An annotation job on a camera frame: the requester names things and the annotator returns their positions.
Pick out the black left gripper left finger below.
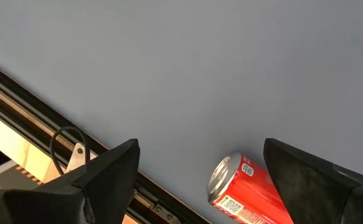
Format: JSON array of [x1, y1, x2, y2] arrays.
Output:
[[0, 138, 141, 224]]

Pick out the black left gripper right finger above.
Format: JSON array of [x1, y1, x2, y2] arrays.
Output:
[[263, 138, 363, 224]]

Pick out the red Fanta strawberry can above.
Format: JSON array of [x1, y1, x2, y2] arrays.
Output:
[[206, 152, 295, 224]]

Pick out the silver mounting bracket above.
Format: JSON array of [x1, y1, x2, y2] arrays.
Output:
[[65, 142, 90, 174]]

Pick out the thin black cable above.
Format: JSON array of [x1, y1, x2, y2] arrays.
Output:
[[49, 126, 91, 177]]

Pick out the black metal table frame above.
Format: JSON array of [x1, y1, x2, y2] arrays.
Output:
[[0, 57, 213, 224]]

